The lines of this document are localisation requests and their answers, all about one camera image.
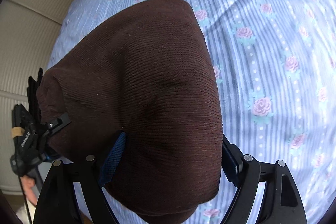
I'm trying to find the dark brown fleece pants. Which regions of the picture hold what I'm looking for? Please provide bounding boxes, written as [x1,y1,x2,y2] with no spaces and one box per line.
[37,0,223,223]

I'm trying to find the person left hand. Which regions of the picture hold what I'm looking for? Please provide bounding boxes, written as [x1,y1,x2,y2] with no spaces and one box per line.
[21,176,38,206]

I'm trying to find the black folded garment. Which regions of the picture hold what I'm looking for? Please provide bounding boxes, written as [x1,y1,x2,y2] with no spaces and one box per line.
[27,68,43,124]

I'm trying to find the blue floral striped bed sheet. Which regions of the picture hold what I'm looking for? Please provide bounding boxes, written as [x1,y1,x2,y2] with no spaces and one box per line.
[49,0,335,223]

